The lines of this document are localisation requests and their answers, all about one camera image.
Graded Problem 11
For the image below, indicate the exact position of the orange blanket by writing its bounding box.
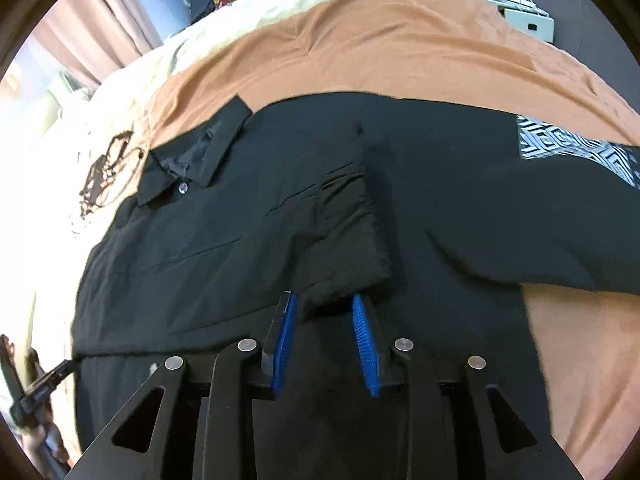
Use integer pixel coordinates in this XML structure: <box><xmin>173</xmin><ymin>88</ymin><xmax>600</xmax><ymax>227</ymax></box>
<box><xmin>145</xmin><ymin>0</ymin><xmax>640</xmax><ymax>480</ymax></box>

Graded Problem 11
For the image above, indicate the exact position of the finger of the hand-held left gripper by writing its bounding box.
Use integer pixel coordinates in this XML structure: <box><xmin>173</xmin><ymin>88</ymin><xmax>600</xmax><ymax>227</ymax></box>
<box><xmin>20</xmin><ymin>358</ymin><xmax>82</xmax><ymax>406</ymax></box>

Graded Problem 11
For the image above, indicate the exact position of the pink curtain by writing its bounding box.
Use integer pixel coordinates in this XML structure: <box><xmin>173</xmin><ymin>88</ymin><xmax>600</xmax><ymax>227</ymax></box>
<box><xmin>30</xmin><ymin>0</ymin><xmax>166</xmax><ymax>86</ymax></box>

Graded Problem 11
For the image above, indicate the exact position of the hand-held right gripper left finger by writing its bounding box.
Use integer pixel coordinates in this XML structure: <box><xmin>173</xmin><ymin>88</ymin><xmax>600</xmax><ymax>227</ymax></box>
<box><xmin>64</xmin><ymin>291</ymin><xmax>301</xmax><ymax>480</ymax></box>

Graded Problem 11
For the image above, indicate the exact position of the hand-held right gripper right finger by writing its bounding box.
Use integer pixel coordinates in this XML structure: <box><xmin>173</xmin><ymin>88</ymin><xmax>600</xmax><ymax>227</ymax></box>
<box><xmin>351</xmin><ymin>292</ymin><xmax>586</xmax><ymax>480</ymax></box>

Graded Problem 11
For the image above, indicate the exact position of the cream printed bed sheet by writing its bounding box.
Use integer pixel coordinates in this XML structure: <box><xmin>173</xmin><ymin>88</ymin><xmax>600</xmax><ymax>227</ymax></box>
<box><xmin>0</xmin><ymin>0</ymin><xmax>451</xmax><ymax>461</ymax></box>

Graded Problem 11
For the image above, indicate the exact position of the white box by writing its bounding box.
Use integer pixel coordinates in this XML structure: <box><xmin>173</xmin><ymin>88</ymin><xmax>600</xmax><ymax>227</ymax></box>
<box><xmin>500</xmin><ymin>7</ymin><xmax>556</xmax><ymax>43</ymax></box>

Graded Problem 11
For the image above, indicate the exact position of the black collared shirt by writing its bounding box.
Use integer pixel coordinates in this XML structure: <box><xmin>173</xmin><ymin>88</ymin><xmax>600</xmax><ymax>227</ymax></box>
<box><xmin>70</xmin><ymin>91</ymin><xmax>640</xmax><ymax>480</ymax></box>

